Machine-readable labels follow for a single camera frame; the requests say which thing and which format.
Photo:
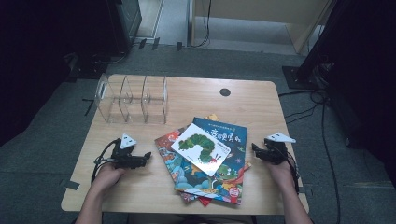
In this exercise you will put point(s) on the white caterpillar picture book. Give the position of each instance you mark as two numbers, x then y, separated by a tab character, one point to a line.
199	146

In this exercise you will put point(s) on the black tape strip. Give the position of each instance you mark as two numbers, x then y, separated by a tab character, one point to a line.
72	185
302	189
179	46
142	43
155	43

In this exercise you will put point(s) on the person's right hand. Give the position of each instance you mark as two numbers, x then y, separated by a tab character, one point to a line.
285	175

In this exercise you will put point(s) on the black metal stand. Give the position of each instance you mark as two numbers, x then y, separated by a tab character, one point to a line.
306	76

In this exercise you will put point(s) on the dark curtain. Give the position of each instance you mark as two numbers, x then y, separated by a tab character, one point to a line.
31	62
367	77

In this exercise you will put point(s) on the clear acrylic book rack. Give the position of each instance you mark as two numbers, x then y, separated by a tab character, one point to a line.
102	93

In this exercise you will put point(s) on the black cabinet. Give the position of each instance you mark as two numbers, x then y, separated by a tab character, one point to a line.
124	21

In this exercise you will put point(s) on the person's left hand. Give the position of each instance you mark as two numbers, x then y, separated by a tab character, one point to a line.
107	177

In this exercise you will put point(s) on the black round table grommet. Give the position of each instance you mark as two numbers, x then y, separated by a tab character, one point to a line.
225	92

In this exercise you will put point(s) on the blue dinosaur picture book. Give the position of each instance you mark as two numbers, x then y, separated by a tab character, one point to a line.
232	175

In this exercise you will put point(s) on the teal animals picture book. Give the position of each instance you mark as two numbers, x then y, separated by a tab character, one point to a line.
165	152

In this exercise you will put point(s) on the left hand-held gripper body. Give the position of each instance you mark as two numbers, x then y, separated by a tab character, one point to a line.
124	155

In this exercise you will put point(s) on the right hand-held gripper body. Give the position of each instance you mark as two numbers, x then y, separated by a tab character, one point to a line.
275	152

